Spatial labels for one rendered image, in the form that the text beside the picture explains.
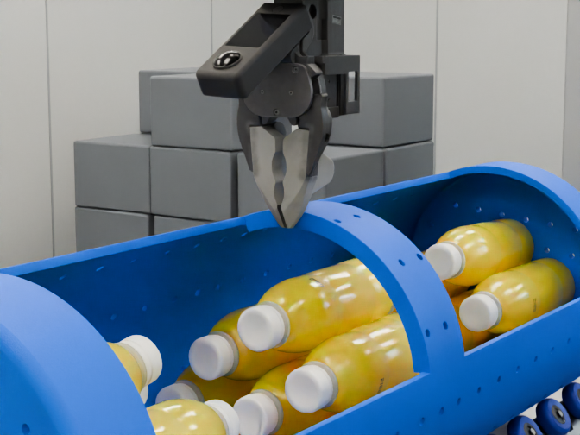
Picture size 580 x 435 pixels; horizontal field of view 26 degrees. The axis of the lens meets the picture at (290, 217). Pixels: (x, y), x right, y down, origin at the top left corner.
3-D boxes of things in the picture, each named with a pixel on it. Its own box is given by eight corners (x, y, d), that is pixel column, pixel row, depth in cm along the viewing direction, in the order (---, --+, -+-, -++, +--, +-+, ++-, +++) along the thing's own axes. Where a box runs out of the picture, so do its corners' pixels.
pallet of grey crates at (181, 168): (432, 369, 507) (438, 73, 489) (326, 422, 442) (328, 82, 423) (198, 329, 573) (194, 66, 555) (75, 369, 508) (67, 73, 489)
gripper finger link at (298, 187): (344, 223, 113) (345, 121, 112) (308, 232, 108) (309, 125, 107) (316, 220, 115) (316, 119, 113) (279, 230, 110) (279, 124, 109)
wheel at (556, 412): (553, 388, 142) (539, 396, 143) (542, 406, 138) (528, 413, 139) (578, 420, 141) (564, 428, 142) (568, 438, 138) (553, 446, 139)
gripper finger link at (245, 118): (292, 173, 111) (292, 73, 109) (280, 174, 109) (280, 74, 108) (249, 169, 113) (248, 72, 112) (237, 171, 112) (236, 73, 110)
